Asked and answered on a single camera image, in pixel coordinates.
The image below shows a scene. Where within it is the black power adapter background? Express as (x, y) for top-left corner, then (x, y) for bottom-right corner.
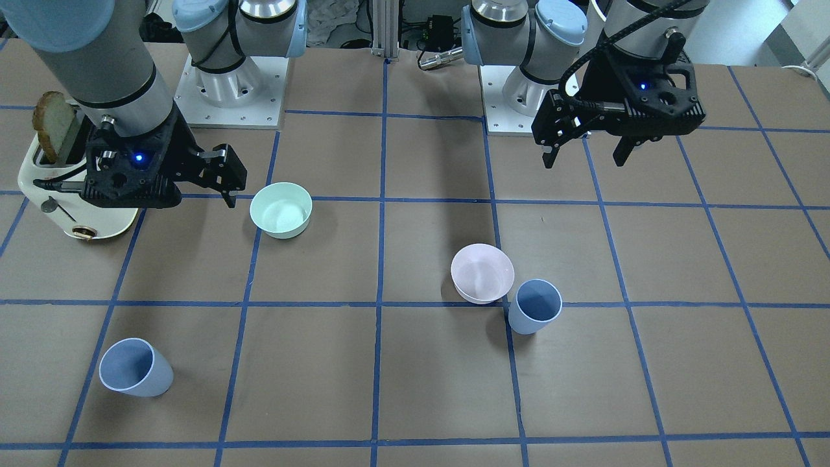
(421, 15), (455, 53)

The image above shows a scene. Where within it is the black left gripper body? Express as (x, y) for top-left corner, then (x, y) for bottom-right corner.
(532, 47), (706, 148)

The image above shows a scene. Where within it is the blue cup front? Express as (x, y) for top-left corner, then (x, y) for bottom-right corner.
(98, 337), (174, 397)

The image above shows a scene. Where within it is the silver cylinder connector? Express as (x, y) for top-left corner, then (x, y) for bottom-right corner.
(417, 47), (464, 71)

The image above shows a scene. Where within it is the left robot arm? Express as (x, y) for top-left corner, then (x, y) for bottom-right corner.
(460, 1), (708, 169)

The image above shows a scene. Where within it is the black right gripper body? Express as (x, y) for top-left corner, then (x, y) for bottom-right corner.
(81, 105), (215, 209)

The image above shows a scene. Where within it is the blue cup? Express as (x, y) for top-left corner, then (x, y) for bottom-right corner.
(508, 279), (563, 336)
(98, 337), (174, 397)

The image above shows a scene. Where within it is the cream white toaster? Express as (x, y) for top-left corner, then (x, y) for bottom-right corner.
(18, 114), (137, 241)

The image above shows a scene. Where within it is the mint green bowl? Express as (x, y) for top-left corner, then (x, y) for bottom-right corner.
(249, 182), (313, 239)

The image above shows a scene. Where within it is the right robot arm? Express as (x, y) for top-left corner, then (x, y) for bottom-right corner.
(2, 1), (307, 209)

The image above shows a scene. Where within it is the pink bowl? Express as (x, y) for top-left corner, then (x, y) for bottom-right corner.
(450, 243), (516, 305)

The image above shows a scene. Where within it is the toast bread slice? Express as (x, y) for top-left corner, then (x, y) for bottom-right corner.
(32, 91), (79, 163)

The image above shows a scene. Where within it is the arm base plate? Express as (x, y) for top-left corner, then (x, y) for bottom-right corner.
(479, 66), (558, 137)
(174, 57), (291, 130)

